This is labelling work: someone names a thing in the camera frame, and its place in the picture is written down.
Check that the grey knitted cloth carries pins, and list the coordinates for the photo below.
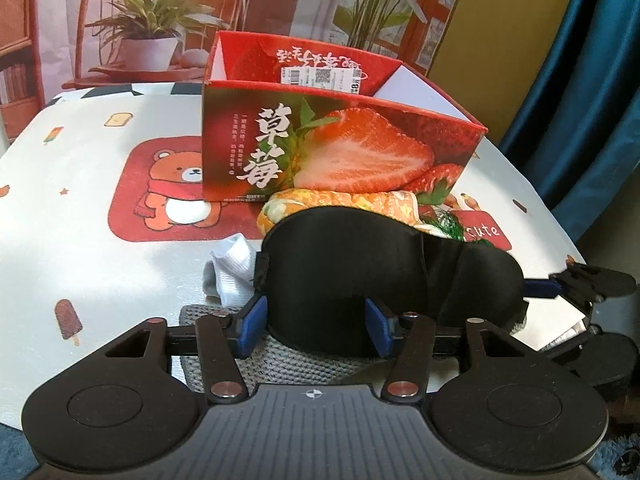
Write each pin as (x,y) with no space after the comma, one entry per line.
(310,367)

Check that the yellow orange floral cloth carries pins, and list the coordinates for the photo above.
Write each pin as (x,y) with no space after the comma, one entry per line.
(380,201)

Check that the white sock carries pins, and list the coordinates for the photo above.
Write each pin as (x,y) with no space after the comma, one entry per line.
(232,270)

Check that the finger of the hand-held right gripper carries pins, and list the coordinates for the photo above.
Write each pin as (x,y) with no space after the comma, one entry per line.
(542,290)
(575,337)

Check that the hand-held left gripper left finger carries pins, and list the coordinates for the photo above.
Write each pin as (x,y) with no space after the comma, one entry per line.
(252,322)

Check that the green tassel pendant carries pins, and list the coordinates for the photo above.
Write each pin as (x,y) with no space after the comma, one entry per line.
(442,222)

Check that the tan wooden board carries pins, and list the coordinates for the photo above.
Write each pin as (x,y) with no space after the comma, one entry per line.
(500,35)

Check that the printed wall backdrop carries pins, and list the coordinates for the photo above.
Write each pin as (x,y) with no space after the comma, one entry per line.
(300,0)

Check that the blue curtain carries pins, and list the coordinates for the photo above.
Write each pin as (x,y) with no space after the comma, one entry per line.
(590,135)

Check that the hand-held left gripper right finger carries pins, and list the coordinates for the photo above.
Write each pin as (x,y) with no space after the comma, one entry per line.
(377,327)

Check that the black eye mask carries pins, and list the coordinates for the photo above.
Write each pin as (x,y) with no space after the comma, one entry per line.
(350,260)

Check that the red strawberry print box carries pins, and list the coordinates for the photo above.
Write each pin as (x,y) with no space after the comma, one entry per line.
(350,160)

